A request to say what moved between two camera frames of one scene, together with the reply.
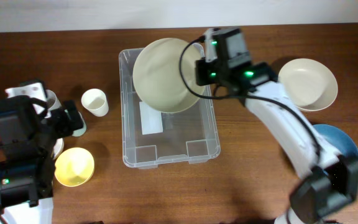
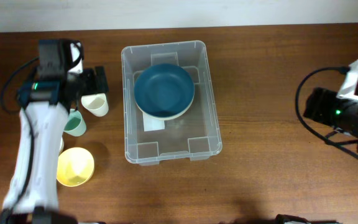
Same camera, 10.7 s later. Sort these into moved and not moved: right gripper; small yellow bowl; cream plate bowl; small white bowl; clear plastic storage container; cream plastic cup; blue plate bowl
Moved: cream plate bowl; right gripper; blue plate bowl
Not moved: small white bowl; cream plastic cup; clear plastic storage container; small yellow bowl
